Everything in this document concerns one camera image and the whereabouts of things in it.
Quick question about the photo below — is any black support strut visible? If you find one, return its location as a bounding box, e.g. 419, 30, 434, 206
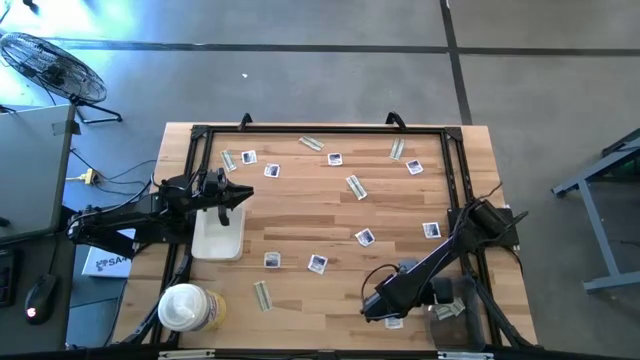
74, 234, 137, 260

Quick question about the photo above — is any black keyboard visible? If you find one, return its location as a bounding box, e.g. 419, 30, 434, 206
0, 248, 17, 308

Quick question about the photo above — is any black computer mouse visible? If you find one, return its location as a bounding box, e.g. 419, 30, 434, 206
24, 273, 60, 325

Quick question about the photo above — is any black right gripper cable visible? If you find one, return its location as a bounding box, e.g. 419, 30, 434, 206
359, 263, 402, 304

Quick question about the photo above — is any silver metal bracket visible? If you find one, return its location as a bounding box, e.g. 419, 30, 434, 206
158, 349, 216, 360
437, 351, 496, 360

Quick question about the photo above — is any black rig beam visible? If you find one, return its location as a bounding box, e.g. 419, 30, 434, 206
64, 342, 640, 360

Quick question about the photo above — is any dark translucent plastic bin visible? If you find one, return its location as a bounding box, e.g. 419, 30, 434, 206
422, 275, 487, 351

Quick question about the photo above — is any white printed cardboard box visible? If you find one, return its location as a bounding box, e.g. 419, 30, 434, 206
81, 228, 135, 279

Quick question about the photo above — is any black floor fan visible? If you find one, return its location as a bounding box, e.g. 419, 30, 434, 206
0, 31, 124, 125

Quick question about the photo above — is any white-lidded yellow wipes canister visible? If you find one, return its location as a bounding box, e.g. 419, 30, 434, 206
157, 282, 228, 333

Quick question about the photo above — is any white plastic bin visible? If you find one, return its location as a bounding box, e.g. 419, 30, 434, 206
191, 203, 247, 262

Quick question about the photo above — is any dark grey desk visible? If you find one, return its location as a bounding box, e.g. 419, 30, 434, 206
0, 230, 77, 351

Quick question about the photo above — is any grey tape piece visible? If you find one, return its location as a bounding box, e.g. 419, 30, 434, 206
52, 119, 81, 137

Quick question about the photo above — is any grey metal table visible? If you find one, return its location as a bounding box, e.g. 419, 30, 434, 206
551, 127, 640, 295

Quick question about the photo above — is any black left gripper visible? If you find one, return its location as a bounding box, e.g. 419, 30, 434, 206
195, 168, 255, 227

